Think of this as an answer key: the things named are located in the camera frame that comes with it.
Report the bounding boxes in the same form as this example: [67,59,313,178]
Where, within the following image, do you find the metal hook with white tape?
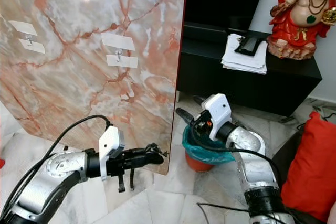
[101,33,140,69]
[9,20,47,55]

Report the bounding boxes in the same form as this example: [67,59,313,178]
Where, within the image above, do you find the red plastic bin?
[185,151,216,173]

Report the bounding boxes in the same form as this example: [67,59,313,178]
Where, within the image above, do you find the long black sideboard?
[176,22,323,117]

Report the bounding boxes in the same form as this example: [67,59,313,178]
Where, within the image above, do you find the white paper stack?
[222,33,268,75]

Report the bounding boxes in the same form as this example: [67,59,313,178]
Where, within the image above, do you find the orange marble pattern board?
[0,0,187,176]

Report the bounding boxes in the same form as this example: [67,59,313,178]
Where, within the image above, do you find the small black tray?
[235,34,264,57]

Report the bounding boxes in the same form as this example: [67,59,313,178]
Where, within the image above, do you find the dark sofa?
[270,130,302,204]

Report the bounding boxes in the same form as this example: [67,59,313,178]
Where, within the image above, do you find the red cushion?
[281,111,336,222]

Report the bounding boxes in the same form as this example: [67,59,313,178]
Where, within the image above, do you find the red laughing Buddha statue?
[267,0,336,61]

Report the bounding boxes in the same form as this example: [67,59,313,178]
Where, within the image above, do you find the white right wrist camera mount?
[201,93,233,142]

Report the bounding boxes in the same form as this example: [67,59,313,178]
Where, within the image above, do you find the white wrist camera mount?
[201,93,233,142]
[99,125,125,182]

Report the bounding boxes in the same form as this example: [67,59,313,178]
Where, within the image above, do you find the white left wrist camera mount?
[99,125,125,182]

